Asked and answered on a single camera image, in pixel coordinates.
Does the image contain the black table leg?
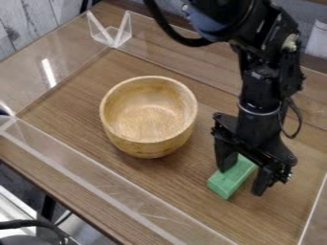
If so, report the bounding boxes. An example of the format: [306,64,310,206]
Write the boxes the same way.
[42,195,56,220]

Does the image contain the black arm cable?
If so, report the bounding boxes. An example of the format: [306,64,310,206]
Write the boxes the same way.
[142,0,215,48]

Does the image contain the white cylindrical container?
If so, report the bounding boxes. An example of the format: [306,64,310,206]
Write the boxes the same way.
[306,19,327,59]

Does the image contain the light wooden bowl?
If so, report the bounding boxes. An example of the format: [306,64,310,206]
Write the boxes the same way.
[100,76,198,159]

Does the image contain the black cable under table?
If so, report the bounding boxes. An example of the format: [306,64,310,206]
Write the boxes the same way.
[0,218,71,245]

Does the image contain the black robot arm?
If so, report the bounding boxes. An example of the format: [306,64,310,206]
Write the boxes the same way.
[184,0,306,196]

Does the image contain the green rectangular block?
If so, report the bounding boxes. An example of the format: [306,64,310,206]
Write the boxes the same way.
[207,154,258,200]

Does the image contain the clear acrylic tray enclosure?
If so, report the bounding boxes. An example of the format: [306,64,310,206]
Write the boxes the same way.
[0,10,327,245]

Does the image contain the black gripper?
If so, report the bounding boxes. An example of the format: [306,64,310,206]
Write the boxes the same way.
[211,99,298,196]

